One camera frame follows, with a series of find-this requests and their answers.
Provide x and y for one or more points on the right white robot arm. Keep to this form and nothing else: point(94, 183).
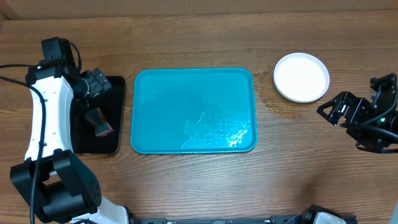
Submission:
point(370, 140)

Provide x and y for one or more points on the red green scrub sponge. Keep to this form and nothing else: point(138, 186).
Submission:
point(97, 119)

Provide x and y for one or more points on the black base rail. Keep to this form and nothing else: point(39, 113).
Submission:
point(313, 215)

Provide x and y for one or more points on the white plate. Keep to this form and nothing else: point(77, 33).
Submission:
point(301, 77)

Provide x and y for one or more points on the black plastic tray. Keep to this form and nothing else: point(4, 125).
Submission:
point(111, 103)

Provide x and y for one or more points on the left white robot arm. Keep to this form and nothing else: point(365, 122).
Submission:
point(55, 183)

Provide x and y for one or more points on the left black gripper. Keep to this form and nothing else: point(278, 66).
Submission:
point(97, 80)

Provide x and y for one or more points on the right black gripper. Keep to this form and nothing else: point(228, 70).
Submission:
point(349, 103)

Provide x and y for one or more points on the teal plastic tray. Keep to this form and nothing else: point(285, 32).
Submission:
point(193, 111)

